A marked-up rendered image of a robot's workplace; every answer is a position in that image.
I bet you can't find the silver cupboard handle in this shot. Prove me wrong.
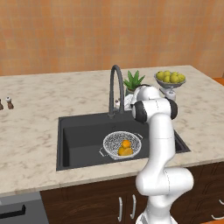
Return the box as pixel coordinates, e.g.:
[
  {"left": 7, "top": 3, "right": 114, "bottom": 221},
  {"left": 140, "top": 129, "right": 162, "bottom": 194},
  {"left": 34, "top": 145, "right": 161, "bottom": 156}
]
[
  {"left": 129, "top": 194, "right": 137, "bottom": 221},
  {"left": 117, "top": 196, "right": 123, "bottom": 223}
]

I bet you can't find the grey pedestal fruit bowl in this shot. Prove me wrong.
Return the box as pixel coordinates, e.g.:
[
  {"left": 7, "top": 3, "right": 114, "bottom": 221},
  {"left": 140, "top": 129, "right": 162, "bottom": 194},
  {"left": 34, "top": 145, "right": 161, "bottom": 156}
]
[{"left": 153, "top": 76, "right": 187, "bottom": 102}]

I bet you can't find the green potted plant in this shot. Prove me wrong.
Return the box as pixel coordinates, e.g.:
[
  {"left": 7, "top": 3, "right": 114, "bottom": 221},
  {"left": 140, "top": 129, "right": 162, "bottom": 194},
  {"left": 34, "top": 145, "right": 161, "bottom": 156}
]
[{"left": 122, "top": 69, "right": 146, "bottom": 96}]

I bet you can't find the grey dishwasher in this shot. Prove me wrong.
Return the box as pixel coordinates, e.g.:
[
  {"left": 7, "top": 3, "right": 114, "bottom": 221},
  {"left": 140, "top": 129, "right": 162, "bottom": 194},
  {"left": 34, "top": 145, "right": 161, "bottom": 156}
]
[{"left": 0, "top": 191, "right": 50, "bottom": 224}]

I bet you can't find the dark wood cupboard door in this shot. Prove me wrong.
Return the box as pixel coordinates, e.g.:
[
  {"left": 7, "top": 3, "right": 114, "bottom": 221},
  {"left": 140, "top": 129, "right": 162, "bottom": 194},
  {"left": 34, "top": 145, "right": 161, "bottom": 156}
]
[
  {"left": 39, "top": 179, "right": 128, "bottom": 224},
  {"left": 126, "top": 174, "right": 151, "bottom": 224}
]

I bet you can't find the black sink basin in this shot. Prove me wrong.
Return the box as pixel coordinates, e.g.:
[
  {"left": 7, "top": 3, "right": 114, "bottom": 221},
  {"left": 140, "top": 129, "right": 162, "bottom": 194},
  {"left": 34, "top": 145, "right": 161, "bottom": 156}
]
[{"left": 56, "top": 110, "right": 192, "bottom": 172}]

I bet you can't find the black dishwasher handle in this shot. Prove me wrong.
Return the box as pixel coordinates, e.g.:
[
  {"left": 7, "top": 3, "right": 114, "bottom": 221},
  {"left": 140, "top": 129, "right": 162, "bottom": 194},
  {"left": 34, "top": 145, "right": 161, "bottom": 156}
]
[{"left": 0, "top": 204, "right": 27, "bottom": 221}]

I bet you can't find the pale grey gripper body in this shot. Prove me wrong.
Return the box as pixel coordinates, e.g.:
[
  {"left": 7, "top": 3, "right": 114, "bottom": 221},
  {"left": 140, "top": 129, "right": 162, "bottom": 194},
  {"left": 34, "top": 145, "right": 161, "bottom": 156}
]
[{"left": 123, "top": 93, "right": 136, "bottom": 111}]

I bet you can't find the white mesh colander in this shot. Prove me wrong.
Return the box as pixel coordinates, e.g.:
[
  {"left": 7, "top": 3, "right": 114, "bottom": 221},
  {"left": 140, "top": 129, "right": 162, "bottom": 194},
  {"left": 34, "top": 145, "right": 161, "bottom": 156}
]
[{"left": 99, "top": 130, "right": 144, "bottom": 161}]

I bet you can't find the dark grey arched faucet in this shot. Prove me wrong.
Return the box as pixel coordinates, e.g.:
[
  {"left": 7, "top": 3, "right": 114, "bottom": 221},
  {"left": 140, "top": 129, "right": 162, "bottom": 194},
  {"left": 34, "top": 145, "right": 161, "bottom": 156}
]
[{"left": 108, "top": 64, "right": 126, "bottom": 119}]

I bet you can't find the dark wood drawer front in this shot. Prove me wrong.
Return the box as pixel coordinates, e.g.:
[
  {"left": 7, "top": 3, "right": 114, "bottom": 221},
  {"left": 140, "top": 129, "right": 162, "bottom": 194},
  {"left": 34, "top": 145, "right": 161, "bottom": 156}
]
[
  {"left": 174, "top": 204, "right": 224, "bottom": 224},
  {"left": 191, "top": 162, "right": 224, "bottom": 210}
]

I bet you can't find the white-topped brown shaker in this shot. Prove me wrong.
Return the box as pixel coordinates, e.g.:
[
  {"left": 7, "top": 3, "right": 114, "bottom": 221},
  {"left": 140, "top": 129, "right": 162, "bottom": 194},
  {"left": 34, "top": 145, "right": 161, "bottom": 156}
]
[{"left": 5, "top": 95, "right": 15, "bottom": 110}]

